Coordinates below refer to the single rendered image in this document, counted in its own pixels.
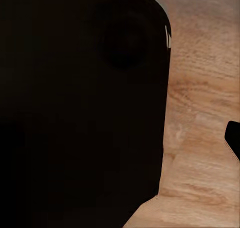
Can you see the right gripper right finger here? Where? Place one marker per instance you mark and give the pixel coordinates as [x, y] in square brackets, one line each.
[232, 136]

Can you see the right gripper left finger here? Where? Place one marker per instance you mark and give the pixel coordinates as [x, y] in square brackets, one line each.
[12, 137]

